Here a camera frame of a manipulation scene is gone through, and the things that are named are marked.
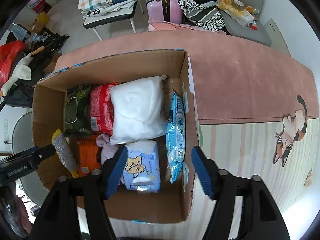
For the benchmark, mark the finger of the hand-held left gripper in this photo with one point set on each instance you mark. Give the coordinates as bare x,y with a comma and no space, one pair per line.
42,153

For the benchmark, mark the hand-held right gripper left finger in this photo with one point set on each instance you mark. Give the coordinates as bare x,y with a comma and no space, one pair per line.
116,172

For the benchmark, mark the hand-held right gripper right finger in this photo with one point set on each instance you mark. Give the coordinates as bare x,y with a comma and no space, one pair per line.
202,172

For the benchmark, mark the silver scrubber with yellow ends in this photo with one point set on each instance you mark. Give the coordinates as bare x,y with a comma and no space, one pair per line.
65,152

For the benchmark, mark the pale purple cloth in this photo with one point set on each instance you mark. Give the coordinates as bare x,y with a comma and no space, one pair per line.
107,150

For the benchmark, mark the blue cartoon tissue pack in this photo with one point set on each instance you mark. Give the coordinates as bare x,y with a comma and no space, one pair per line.
142,165

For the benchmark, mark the orange snack packet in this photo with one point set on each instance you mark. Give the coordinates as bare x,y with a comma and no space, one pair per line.
86,152

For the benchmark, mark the long light blue packet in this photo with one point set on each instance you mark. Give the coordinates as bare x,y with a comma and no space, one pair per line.
176,135

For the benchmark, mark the green snack packet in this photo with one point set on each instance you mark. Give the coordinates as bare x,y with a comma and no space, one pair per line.
77,110

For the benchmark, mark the red snack packet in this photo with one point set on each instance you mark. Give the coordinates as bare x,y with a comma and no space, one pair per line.
100,110

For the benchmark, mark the white cotton plastic bag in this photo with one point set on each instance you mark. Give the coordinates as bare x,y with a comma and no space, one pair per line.
137,110

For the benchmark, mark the person's left forearm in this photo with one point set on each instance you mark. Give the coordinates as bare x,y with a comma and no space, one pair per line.
12,212

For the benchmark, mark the grey round chair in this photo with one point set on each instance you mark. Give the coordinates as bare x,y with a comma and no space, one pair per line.
22,135

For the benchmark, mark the white duck plush toy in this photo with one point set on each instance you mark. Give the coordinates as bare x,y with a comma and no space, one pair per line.
22,70

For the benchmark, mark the red plastic bag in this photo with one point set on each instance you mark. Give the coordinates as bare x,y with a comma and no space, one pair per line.
10,57

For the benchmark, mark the black tripod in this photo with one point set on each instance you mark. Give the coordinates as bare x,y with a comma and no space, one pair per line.
50,45

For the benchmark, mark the blue face mask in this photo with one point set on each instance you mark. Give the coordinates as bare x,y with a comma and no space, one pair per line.
18,32

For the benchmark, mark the yellow cardboard box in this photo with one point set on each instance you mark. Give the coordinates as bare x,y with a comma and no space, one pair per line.
41,21

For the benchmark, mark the grey cushioned chair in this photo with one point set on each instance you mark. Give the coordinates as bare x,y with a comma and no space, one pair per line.
250,33

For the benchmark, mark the pink folded cloth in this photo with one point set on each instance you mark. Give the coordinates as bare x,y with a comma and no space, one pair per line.
170,27

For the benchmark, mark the white seat metal chair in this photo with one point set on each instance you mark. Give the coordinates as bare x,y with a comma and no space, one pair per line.
110,18

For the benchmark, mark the white board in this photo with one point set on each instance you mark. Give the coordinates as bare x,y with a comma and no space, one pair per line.
276,36

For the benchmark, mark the small red and white box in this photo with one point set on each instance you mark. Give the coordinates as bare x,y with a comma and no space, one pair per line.
253,25

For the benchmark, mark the black white patterned bag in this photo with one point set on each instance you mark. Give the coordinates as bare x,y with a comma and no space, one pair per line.
202,15

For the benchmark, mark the white rectangular pack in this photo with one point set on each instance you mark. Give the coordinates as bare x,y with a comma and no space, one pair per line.
243,17

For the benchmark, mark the yellow crumpled bag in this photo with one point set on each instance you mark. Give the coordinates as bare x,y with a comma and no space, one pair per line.
225,3

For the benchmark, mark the roll of tape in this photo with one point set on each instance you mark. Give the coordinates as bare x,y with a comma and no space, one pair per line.
238,5

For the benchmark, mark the pink suitcase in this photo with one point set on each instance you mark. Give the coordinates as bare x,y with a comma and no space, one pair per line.
165,5

